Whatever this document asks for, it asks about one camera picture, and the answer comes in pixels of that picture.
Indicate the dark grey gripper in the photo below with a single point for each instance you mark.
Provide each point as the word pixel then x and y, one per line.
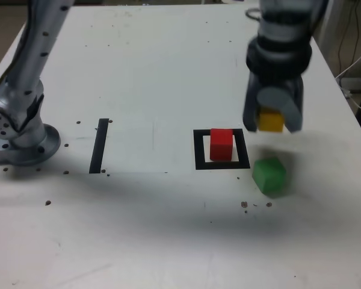
pixel 278 81

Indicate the yellow cube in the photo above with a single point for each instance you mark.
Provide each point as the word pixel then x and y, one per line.
pixel 270 122

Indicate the red cube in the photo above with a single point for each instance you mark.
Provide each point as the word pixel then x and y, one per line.
pixel 221 144

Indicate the green cube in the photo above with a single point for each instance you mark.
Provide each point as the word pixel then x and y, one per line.
pixel 269 176

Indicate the black tape square outline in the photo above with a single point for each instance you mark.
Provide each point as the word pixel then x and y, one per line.
pixel 198 150

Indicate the black tape strip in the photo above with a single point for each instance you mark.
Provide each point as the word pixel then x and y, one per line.
pixel 98 144

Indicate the white furniture post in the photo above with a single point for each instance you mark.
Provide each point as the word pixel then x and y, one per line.
pixel 325 24

